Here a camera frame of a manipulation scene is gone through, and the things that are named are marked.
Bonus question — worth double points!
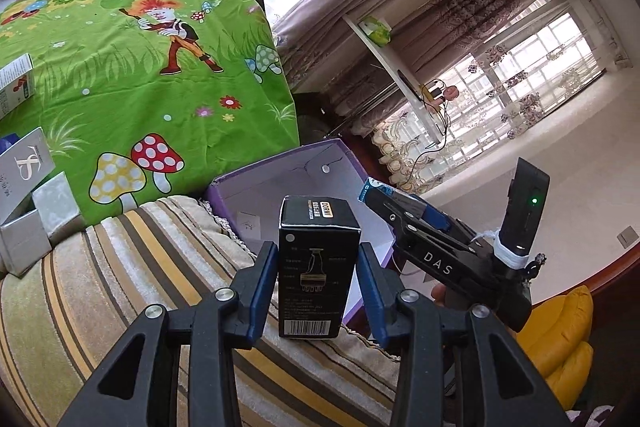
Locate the green cartoon printed cloth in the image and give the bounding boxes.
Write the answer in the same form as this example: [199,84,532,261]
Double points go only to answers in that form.
[0,0,301,228]

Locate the black charger cables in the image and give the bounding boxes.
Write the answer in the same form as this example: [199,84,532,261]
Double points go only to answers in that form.
[400,79,457,194]

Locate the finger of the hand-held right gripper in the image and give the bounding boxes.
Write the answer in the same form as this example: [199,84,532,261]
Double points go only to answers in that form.
[400,194,476,243]
[364,198,426,235]

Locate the purple cardboard box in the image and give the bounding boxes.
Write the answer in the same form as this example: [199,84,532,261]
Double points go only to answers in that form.
[202,138,406,328]

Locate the black product box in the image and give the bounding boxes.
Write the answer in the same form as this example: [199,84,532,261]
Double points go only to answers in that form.
[277,194,362,340]

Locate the striped beige cushion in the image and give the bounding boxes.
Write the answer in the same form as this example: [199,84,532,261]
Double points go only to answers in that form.
[0,194,456,427]

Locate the small silver box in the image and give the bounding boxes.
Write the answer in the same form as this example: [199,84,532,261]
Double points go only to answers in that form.
[31,172,86,244]

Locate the white and green carton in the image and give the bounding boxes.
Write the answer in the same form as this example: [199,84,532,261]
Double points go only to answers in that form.
[0,54,36,118]

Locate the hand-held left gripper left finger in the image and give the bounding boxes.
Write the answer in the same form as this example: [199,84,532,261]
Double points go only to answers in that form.
[57,241,279,427]

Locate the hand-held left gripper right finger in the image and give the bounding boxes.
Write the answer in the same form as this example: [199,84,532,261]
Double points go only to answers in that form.
[358,243,571,427]

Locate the green tissue pack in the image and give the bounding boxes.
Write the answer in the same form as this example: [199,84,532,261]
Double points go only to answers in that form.
[360,16,393,46]

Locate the white wall shelf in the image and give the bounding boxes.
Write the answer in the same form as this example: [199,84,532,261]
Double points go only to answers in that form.
[342,14,453,142]

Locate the white framed window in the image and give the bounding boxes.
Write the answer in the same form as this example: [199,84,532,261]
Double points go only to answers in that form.
[435,0,621,148]

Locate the wall socket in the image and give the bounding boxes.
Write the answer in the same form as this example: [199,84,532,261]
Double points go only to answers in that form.
[617,227,640,251]

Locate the small blue packet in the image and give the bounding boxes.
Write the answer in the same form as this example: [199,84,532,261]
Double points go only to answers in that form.
[359,177,425,210]

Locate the yellow cushion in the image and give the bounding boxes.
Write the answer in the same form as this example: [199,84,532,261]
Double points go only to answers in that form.
[510,284,596,410]

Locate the plain white box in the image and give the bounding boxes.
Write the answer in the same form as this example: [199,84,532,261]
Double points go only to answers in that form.
[0,207,53,279]

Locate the silver box with emblem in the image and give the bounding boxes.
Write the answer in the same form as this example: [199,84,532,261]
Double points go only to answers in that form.
[0,127,56,228]

